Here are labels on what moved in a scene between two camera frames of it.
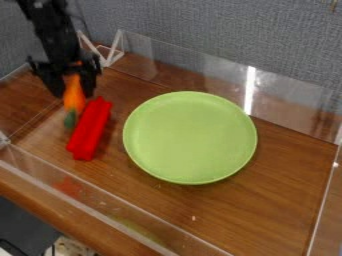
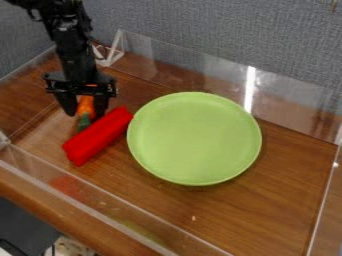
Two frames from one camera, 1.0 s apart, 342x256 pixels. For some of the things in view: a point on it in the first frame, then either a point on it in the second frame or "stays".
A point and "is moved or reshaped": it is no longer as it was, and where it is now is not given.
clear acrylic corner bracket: x=105 y=55 stays
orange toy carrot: x=73 y=98 is moved or reshaped
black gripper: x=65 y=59 stays
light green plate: x=190 y=137 stays
